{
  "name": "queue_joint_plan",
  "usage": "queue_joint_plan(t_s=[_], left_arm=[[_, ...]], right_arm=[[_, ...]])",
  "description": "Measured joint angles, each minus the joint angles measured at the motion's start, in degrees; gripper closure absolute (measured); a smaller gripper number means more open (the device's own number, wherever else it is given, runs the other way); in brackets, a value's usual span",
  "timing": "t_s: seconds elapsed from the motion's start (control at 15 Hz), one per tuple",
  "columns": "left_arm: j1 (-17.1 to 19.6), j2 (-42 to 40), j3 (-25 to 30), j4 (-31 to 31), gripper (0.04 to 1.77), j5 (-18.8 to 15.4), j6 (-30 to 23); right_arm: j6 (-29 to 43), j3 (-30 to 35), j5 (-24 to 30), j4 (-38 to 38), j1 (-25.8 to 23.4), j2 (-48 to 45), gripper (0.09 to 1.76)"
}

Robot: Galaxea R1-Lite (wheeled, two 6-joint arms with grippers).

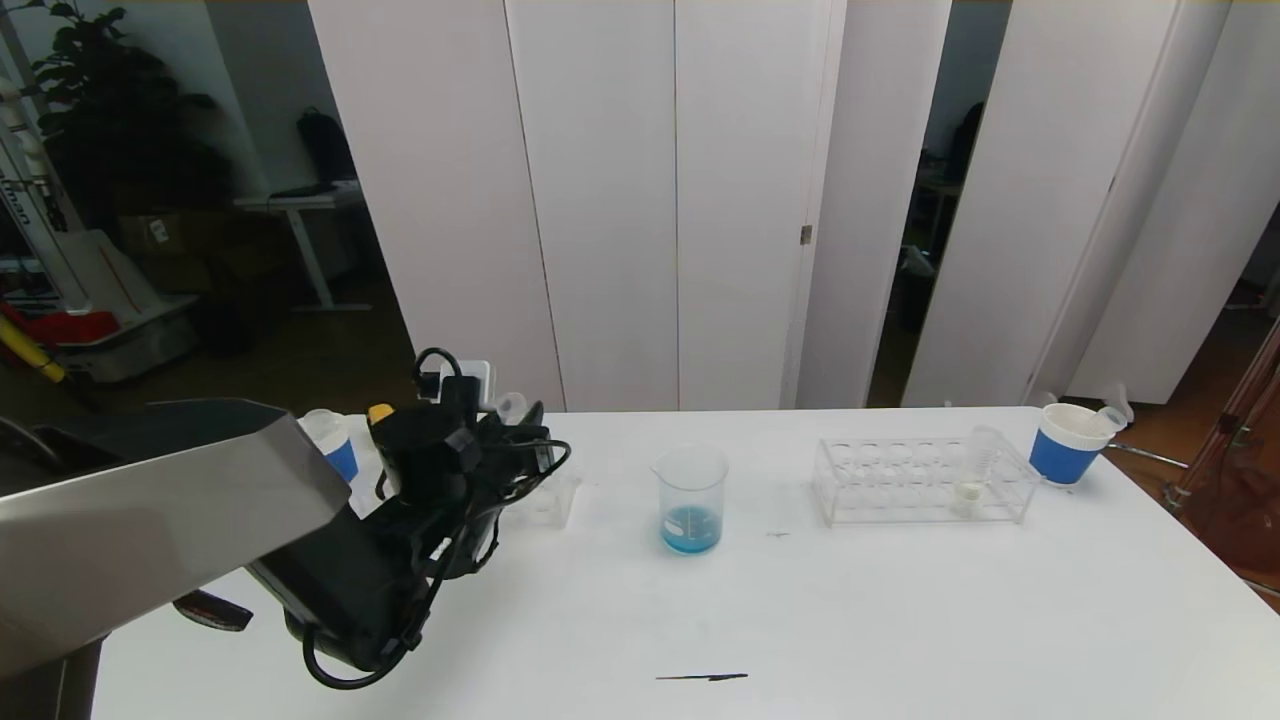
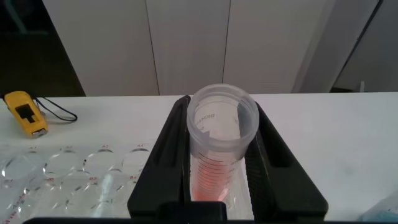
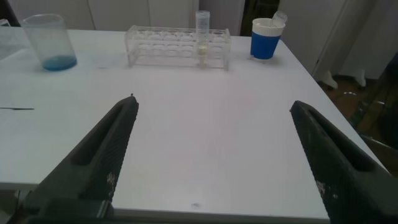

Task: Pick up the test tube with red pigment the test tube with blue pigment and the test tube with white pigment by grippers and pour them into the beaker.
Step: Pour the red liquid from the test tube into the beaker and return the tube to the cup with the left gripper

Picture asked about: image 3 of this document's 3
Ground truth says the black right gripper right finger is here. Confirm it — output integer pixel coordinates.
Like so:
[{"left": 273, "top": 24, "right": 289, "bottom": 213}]
[{"left": 289, "top": 100, "right": 398, "bottom": 224}]

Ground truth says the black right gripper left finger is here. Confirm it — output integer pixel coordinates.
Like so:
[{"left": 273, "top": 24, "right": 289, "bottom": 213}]
[{"left": 23, "top": 95, "right": 140, "bottom": 218}]

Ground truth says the clear conical plastic test tube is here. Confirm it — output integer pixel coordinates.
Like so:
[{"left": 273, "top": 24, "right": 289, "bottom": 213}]
[{"left": 270, "top": 11, "right": 289, "bottom": 27}]

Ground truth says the clear plastic beaker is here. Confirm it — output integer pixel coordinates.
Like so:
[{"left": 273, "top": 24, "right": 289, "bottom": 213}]
[{"left": 20, "top": 13, "right": 78, "bottom": 72}]

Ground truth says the test tube with whitish liquid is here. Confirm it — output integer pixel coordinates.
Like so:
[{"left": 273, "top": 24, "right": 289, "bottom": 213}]
[{"left": 195, "top": 10, "right": 211, "bottom": 68}]

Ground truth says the white folding screen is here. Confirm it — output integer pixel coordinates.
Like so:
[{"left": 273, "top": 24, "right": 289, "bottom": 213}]
[
  {"left": 278, "top": 0, "right": 398, "bottom": 90},
  {"left": 6, "top": 0, "right": 246, "bottom": 37}
]

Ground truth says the blue white paper cup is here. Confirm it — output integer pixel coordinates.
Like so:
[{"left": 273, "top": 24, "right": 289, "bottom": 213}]
[{"left": 250, "top": 17, "right": 286, "bottom": 61}]

